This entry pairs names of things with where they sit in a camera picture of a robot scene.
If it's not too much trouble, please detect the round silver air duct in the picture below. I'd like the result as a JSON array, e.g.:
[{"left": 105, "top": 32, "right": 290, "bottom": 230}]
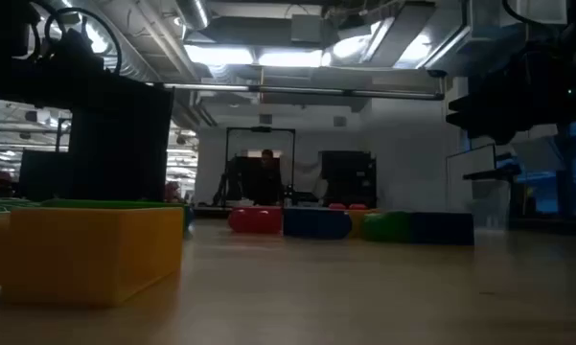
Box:
[{"left": 174, "top": 0, "right": 211, "bottom": 31}]

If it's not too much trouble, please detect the small green building block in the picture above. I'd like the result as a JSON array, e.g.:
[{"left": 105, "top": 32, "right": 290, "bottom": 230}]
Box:
[{"left": 361, "top": 211, "right": 414, "bottom": 243}]

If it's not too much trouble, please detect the long ceiling pipe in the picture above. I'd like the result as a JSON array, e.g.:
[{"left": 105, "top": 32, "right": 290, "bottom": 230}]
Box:
[{"left": 146, "top": 82, "right": 446, "bottom": 102}]

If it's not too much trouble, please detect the black wall shelf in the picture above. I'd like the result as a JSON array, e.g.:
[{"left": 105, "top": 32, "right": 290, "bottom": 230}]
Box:
[{"left": 462, "top": 165, "right": 522, "bottom": 182}]

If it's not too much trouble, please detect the black equipment cabinet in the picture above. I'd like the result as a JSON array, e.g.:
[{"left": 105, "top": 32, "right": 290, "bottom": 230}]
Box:
[{"left": 319, "top": 149, "right": 379, "bottom": 210}]

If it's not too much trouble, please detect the white cloth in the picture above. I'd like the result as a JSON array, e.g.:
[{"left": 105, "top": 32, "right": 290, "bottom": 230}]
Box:
[{"left": 280, "top": 160, "right": 325, "bottom": 200}]

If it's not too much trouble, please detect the person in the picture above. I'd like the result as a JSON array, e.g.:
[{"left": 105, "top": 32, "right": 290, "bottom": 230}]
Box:
[{"left": 256, "top": 149, "right": 284, "bottom": 206}]

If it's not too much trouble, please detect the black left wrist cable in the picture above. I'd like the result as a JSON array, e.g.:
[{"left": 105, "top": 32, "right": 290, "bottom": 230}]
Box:
[{"left": 28, "top": 4, "right": 124, "bottom": 76}]

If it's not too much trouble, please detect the ceiling light panel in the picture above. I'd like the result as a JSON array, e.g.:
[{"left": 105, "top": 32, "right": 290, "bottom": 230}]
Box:
[{"left": 184, "top": 45, "right": 325, "bottom": 68}]

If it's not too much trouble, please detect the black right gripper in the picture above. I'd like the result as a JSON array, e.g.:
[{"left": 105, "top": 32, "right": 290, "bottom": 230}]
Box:
[{"left": 446, "top": 45, "right": 569, "bottom": 145}]

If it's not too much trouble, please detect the grey tilted panel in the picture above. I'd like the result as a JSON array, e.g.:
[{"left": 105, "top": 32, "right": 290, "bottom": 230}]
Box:
[{"left": 510, "top": 137, "right": 565, "bottom": 173}]

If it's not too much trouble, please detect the grey ceiling box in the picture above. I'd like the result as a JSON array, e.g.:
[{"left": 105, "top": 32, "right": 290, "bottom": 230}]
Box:
[{"left": 290, "top": 13, "right": 325, "bottom": 45}]

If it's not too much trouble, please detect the blue square building block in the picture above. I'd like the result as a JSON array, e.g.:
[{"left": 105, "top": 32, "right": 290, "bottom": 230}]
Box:
[
  {"left": 410, "top": 211, "right": 475, "bottom": 246},
  {"left": 283, "top": 206, "right": 353, "bottom": 241}
]

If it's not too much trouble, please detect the long blue building block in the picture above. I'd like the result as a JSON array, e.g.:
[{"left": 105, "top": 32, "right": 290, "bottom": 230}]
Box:
[{"left": 182, "top": 204, "right": 196, "bottom": 237}]

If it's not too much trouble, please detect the black storage box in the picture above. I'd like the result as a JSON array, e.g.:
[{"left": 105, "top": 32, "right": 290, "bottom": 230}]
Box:
[{"left": 18, "top": 149, "right": 72, "bottom": 202}]

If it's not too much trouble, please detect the black robot station frame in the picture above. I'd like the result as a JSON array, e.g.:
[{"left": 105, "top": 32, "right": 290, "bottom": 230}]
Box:
[{"left": 223, "top": 126, "right": 297, "bottom": 208}]

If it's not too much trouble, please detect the red background object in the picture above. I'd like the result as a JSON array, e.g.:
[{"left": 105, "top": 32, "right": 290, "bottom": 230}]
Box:
[{"left": 165, "top": 180, "right": 183, "bottom": 205}]

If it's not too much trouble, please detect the black metal table frame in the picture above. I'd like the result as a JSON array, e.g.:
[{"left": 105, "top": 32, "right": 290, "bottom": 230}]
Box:
[{"left": 191, "top": 205, "right": 231, "bottom": 220}]

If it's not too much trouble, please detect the whiteboard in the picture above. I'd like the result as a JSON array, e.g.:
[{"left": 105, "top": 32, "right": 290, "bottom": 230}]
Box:
[{"left": 444, "top": 142, "right": 498, "bottom": 215}]

